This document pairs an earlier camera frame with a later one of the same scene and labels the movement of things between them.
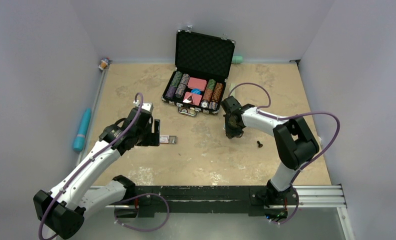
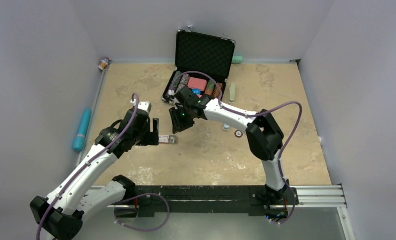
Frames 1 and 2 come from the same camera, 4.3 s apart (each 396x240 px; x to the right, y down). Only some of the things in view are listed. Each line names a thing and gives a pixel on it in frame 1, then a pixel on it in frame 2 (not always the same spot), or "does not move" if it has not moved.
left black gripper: x=153 y=138 does not move
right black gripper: x=229 y=132 → x=178 y=125
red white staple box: x=168 y=139 does not move
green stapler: x=233 y=92 does not move
